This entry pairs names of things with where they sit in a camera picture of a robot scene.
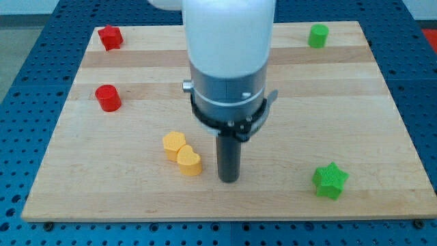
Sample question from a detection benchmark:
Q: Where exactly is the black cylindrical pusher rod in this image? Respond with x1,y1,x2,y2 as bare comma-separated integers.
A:
216,136,241,183

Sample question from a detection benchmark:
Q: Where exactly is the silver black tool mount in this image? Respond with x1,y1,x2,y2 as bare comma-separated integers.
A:
182,64,278,142

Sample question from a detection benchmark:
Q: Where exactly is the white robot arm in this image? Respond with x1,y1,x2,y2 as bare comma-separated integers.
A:
149,0,278,182

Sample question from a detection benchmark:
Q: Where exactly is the yellow heart block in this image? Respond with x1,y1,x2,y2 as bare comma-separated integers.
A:
177,145,203,176

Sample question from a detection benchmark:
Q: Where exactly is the yellow hexagon block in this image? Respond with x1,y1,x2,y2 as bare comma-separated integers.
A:
163,131,186,162

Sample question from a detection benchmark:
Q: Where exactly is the wooden board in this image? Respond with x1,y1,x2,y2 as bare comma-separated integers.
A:
21,21,436,222

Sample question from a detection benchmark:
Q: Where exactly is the green star block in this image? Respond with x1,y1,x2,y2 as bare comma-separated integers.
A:
312,162,349,200

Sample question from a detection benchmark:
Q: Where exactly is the green cylinder block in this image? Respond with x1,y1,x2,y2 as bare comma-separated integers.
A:
308,24,329,49

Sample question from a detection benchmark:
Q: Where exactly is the red cylinder block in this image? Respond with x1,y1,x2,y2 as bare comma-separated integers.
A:
95,85,122,112

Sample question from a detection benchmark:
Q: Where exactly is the red star block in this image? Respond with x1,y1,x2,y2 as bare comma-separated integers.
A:
98,25,124,51

